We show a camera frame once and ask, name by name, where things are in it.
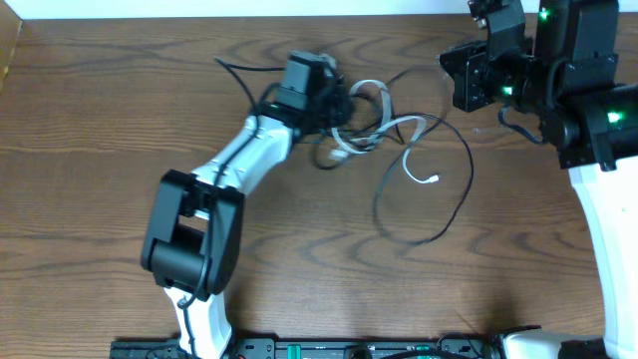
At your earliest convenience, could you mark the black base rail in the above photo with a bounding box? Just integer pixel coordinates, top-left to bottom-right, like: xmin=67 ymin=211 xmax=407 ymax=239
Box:
xmin=109 ymin=334 xmax=501 ymax=359

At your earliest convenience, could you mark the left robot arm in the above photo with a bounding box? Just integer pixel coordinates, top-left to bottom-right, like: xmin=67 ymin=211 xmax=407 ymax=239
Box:
xmin=141 ymin=83 xmax=354 ymax=358

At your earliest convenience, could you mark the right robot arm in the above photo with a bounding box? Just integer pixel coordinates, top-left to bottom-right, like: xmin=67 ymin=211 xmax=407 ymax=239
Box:
xmin=440 ymin=0 xmax=637 ymax=358

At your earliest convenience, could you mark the white usb cable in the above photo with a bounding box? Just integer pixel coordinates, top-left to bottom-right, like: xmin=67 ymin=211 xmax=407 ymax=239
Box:
xmin=327 ymin=79 xmax=442 ymax=185

